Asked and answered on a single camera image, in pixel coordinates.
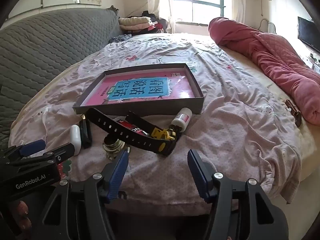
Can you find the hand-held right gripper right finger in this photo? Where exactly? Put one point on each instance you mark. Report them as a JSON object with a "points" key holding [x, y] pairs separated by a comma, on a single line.
{"points": [[197, 175]]}

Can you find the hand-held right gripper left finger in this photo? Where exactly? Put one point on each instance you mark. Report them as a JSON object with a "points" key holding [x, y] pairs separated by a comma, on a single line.
{"points": [[117, 176]]}

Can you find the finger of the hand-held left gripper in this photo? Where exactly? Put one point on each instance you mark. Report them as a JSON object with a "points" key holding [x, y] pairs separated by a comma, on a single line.
{"points": [[32, 147], [58, 155]]}

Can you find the white earbud case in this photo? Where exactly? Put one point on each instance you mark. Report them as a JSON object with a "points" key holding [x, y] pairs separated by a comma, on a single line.
{"points": [[75, 140]]}

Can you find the gold jar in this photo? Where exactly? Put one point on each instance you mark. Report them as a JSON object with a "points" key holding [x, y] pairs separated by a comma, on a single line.
{"points": [[112, 148]]}

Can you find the black gold-capped bottle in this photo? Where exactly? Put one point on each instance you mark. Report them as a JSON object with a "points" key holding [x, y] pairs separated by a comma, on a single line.
{"points": [[85, 133]]}

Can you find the black and yellow wristwatch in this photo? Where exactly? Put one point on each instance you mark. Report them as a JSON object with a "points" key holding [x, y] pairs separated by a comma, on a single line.
{"points": [[120, 132]]}

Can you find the red and black tube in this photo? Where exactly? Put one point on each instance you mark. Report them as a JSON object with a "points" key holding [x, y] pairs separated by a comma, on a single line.
{"points": [[130, 127]]}

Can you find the white bottle with black cap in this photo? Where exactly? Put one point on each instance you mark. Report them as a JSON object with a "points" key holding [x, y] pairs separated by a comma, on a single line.
{"points": [[182, 117]]}

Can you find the grey cardboard box tray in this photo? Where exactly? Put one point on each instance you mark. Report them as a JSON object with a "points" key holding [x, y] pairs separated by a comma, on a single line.
{"points": [[140, 110]]}

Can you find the person's left hand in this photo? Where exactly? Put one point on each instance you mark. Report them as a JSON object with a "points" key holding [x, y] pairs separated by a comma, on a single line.
{"points": [[23, 213]]}

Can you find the pink printed bedsheet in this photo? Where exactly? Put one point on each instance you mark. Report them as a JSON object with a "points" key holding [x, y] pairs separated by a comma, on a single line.
{"points": [[225, 120]]}

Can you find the pink book with blue label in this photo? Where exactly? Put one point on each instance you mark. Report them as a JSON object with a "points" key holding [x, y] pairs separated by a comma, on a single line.
{"points": [[145, 87]]}

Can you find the grey quilted headboard cover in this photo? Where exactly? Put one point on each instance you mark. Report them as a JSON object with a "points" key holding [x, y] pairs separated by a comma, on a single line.
{"points": [[45, 47]]}

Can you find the small brown object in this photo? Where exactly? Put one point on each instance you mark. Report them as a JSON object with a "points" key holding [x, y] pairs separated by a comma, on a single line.
{"points": [[293, 112]]}

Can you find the blue floral cloth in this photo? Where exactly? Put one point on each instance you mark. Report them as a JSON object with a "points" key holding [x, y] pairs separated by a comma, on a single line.
{"points": [[118, 38]]}

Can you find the pink quilted blanket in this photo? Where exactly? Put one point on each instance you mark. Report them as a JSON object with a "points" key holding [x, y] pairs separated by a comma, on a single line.
{"points": [[275, 60]]}

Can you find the pile of folded clothes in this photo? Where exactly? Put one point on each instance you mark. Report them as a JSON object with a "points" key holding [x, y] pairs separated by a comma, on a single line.
{"points": [[140, 23]]}

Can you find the window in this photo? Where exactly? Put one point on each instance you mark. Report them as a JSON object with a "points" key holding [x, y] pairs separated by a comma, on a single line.
{"points": [[197, 2]]}

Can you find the cream curtain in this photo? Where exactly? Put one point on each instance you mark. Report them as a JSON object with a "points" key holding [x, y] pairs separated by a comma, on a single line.
{"points": [[236, 0], [160, 2]]}

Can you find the black flat television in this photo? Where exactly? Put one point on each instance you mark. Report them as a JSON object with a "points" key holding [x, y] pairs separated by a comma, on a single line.
{"points": [[308, 35]]}

